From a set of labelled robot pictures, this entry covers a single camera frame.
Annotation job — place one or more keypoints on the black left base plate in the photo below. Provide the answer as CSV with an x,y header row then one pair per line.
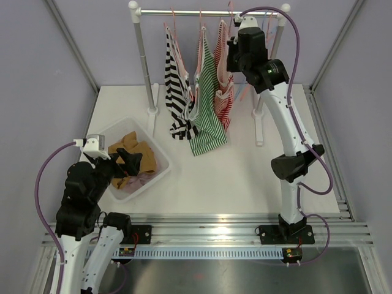
x,y
141,234

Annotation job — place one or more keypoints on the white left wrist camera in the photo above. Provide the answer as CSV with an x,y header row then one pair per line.
x,y
93,146

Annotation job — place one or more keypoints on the black white striped tank top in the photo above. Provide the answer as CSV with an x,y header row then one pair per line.
x,y
180,108

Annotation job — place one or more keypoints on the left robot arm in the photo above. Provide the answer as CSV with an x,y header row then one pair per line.
x,y
79,211

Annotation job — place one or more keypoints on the red white striped tank top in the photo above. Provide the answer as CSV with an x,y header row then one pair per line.
x,y
221,109

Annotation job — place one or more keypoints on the pink wire hanger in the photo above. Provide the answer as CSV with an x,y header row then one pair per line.
x,y
243,89

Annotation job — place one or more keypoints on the aluminium mounting rail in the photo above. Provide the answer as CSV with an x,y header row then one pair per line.
x,y
238,230

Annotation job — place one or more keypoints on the white plastic basket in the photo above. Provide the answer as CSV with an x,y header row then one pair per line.
x,y
114,133

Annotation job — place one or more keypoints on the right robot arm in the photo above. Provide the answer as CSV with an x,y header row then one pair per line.
x,y
247,54

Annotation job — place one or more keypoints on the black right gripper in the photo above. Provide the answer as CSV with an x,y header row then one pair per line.
x,y
230,67

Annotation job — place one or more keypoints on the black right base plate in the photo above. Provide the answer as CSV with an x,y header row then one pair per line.
x,y
270,235

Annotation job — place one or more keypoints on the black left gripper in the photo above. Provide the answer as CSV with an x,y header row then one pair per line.
x,y
132,160

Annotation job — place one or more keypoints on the green white striped tank top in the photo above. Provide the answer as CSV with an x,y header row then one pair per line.
x,y
211,133

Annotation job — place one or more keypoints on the white slotted cable duct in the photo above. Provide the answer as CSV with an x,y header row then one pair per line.
x,y
202,253

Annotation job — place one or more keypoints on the light blue wire hanger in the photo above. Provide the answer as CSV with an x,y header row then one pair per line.
x,y
269,27

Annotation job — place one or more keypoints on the pink hanger under black top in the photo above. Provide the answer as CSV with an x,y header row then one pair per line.
x,y
174,66

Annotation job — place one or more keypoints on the tan brown tank top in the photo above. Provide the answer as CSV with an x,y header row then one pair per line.
x,y
148,164

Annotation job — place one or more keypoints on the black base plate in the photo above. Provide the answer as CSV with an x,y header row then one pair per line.
x,y
141,234
270,235

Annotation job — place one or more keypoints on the pink mauve tank top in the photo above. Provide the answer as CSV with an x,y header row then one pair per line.
x,y
137,182

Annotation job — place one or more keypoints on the white clothes rack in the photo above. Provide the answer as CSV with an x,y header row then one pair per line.
x,y
152,89

